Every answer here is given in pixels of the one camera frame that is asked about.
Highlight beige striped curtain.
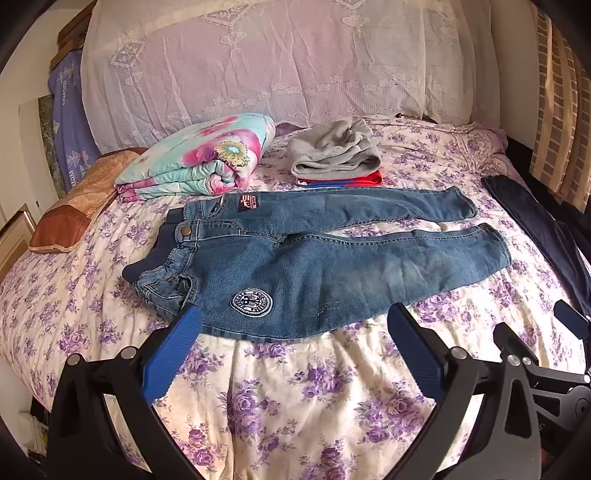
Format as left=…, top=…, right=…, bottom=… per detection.
left=529, top=9, right=591, bottom=206

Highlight grey folded sweater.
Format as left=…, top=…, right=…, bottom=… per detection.
left=286, top=119, right=382, bottom=178

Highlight orange brown pillow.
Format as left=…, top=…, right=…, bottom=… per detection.
left=28, top=148, right=148, bottom=254

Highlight purple floral bedsheet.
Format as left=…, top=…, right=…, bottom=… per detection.
left=0, top=115, right=587, bottom=480

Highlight dark navy pants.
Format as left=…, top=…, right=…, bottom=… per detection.
left=480, top=175, right=591, bottom=319

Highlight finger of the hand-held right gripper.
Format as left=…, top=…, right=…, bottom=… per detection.
left=553, top=299, right=591, bottom=334
left=492, top=322, right=525, bottom=357

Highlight green marbled panel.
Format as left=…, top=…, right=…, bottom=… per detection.
left=37, top=95, right=66, bottom=195

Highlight white lace cover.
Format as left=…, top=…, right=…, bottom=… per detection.
left=81, top=0, right=504, bottom=155

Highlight folded pink floral quilt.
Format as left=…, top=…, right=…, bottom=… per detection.
left=115, top=113, right=277, bottom=204

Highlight folded red blue garment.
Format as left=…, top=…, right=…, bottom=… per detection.
left=295, top=170, right=385, bottom=189

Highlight purple printed cloth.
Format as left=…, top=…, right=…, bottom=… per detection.
left=48, top=48, right=100, bottom=192

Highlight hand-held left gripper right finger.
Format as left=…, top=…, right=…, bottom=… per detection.
left=387, top=302, right=543, bottom=480

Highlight blue denim pants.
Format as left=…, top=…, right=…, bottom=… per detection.
left=121, top=186, right=514, bottom=343

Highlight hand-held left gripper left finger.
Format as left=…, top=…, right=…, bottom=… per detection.
left=46, top=305, right=206, bottom=480

